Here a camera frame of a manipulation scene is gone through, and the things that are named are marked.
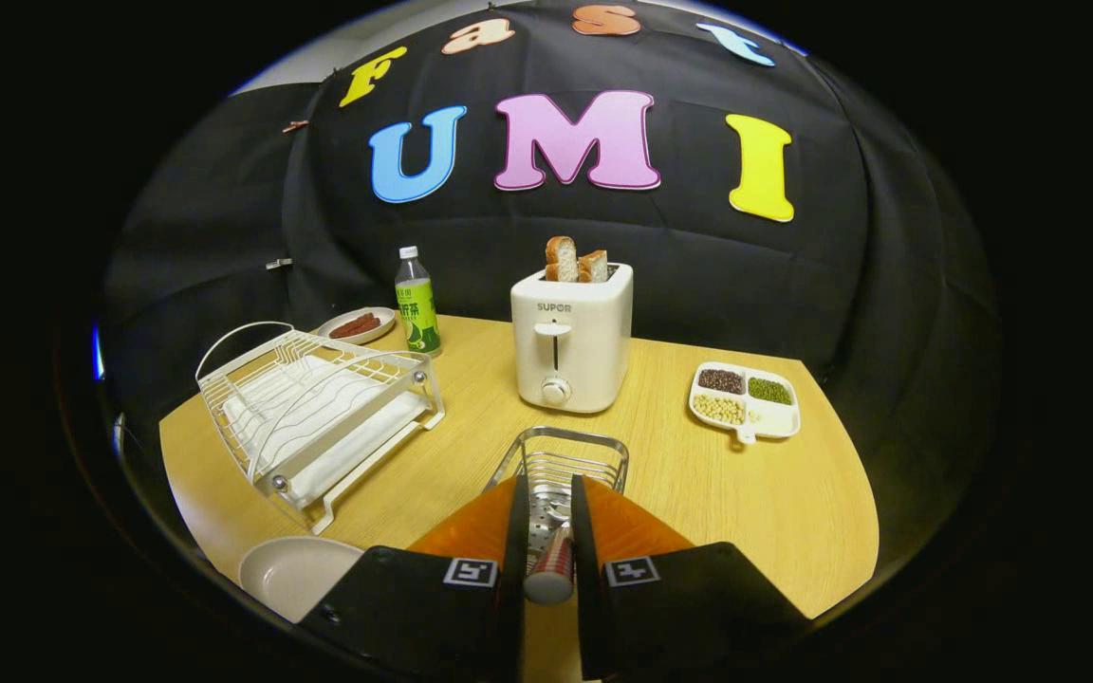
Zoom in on green label drink bottle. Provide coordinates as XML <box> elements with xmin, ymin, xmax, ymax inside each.
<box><xmin>395</xmin><ymin>246</ymin><xmax>443</xmax><ymax>358</ymax></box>

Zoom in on white divided bean tray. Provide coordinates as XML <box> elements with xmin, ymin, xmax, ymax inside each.
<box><xmin>688</xmin><ymin>360</ymin><xmax>802</xmax><ymax>445</ymax></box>

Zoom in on metal wire basket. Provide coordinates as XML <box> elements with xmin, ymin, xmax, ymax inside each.
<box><xmin>485</xmin><ymin>426</ymin><xmax>630</xmax><ymax>580</ymax></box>

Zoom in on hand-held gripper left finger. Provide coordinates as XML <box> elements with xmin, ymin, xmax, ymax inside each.
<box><xmin>300</xmin><ymin>474</ymin><xmax>530</xmax><ymax>683</ymax></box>

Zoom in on grey round plate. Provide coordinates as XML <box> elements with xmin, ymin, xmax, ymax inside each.
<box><xmin>238</xmin><ymin>536</ymin><xmax>365</xmax><ymax>624</ymax></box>

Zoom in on white wire dish rack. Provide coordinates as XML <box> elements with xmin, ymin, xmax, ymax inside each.
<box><xmin>195</xmin><ymin>321</ymin><xmax>446</xmax><ymax>536</ymax></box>

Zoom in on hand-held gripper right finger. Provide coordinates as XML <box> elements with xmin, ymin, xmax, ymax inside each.
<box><xmin>570</xmin><ymin>474</ymin><xmax>808</xmax><ymax>680</ymax></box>

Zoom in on pink handled metal spoon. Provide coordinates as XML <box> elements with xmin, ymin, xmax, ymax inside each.
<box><xmin>523</xmin><ymin>498</ymin><xmax>576</xmax><ymax>606</ymax></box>

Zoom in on white toaster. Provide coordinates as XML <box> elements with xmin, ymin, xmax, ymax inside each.
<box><xmin>510</xmin><ymin>263</ymin><xmax>634</xmax><ymax>415</ymax></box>

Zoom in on small grey sausage plate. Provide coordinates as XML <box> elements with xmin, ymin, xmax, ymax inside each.
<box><xmin>317</xmin><ymin>306</ymin><xmax>398</xmax><ymax>346</ymax></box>

